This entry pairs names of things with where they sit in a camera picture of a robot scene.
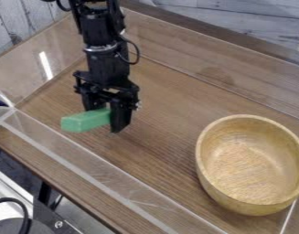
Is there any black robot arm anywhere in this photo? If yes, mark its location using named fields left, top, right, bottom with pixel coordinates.
left=59, top=0, right=139, bottom=133

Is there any black table leg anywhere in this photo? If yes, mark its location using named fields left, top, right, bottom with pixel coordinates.
left=38, top=182, right=51, bottom=206

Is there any green rectangular block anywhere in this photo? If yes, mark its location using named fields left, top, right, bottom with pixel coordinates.
left=61, top=108, right=111, bottom=133

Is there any black metal base plate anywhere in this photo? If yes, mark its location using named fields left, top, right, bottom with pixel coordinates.
left=34, top=199, right=83, bottom=234

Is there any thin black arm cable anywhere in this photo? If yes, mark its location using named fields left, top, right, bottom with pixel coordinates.
left=115, top=37, right=141, bottom=66

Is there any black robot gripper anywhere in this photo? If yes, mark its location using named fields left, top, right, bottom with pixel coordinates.
left=74, top=44, right=139, bottom=133

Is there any clear acrylic tray enclosure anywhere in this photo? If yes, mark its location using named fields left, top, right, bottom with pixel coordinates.
left=0, top=2, right=299, bottom=234

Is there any black cable loop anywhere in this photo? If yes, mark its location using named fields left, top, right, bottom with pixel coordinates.
left=0, top=197, right=32, bottom=234

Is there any brown wooden bowl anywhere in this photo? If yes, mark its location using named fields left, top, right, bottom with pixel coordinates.
left=195, top=114, right=299, bottom=216

